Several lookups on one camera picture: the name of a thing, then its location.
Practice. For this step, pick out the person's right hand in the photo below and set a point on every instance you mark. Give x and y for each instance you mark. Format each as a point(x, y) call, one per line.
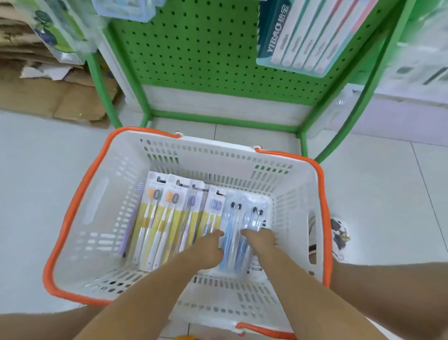
point(260, 245)

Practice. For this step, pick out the person's right forearm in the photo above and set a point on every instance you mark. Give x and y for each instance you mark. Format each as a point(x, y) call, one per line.
point(322, 301)

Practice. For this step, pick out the bundle of clear kids toothbrushes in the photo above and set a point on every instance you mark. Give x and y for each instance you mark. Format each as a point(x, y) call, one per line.
point(56, 28)

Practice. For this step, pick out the person's left leg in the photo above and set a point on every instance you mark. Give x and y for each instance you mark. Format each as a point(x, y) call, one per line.
point(42, 323)

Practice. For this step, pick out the person's right leg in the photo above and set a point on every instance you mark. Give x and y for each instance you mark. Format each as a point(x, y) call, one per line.
point(399, 294)

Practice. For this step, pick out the pile of flattened cardboard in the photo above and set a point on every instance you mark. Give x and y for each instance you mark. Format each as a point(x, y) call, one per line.
point(49, 91)

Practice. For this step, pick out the white orange shopping basket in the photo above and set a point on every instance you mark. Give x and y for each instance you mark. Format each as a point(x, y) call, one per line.
point(84, 231)

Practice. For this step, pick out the bundle of clear blue toothbrush blisters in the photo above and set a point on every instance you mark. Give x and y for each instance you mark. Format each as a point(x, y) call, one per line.
point(234, 217)

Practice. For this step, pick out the green pegboard display rack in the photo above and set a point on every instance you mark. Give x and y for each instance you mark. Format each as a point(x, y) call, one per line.
point(210, 56)

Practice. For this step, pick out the person's left hand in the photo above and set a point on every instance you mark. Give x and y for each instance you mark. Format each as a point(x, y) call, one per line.
point(204, 251)

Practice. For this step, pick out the bundle of cartoon toothbrush boxes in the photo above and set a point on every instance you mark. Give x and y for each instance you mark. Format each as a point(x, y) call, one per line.
point(126, 8)

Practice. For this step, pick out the row of slim toothbrush packs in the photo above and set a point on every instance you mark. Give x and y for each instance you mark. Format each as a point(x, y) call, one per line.
point(164, 217)

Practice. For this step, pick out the white clog shoe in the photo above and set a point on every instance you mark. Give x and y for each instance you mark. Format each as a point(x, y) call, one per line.
point(339, 238)

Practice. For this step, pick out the teal multi toothbrush pack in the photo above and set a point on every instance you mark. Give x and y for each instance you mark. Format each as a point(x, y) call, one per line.
point(315, 35)

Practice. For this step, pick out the yellow plastic stool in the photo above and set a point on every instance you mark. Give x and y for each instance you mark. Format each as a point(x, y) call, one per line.
point(185, 337)

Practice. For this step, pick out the person's leg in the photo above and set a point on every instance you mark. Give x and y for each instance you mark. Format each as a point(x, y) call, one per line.
point(399, 294)
point(42, 323)

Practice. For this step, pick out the person's left forearm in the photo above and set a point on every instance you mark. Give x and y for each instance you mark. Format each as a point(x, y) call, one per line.
point(140, 301)

